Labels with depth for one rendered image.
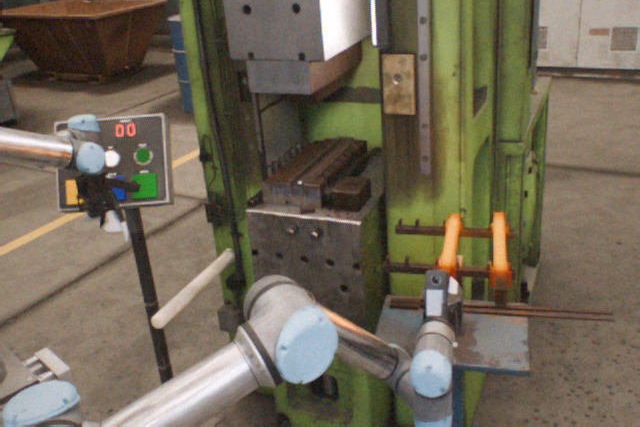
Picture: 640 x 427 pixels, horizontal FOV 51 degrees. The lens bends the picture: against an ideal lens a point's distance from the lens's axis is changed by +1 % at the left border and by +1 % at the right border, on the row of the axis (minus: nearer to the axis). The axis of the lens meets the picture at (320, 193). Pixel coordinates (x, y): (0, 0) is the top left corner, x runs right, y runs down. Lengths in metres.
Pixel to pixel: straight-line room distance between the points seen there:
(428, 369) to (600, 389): 1.60
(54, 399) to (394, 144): 1.22
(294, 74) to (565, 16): 5.37
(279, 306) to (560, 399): 1.79
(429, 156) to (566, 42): 5.22
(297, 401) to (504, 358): 0.93
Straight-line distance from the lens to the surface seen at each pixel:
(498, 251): 1.70
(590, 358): 2.99
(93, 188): 1.94
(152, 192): 2.12
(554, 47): 7.17
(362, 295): 2.05
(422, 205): 2.07
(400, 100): 1.95
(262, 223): 2.07
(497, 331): 1.89
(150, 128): 2.16
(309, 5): 1.86
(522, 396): 2.75
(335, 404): 2.42
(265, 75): 1.96
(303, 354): 1.10
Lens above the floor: 1.75
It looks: 23 degrees down
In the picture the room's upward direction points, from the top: 5 degrees counter-clockwise
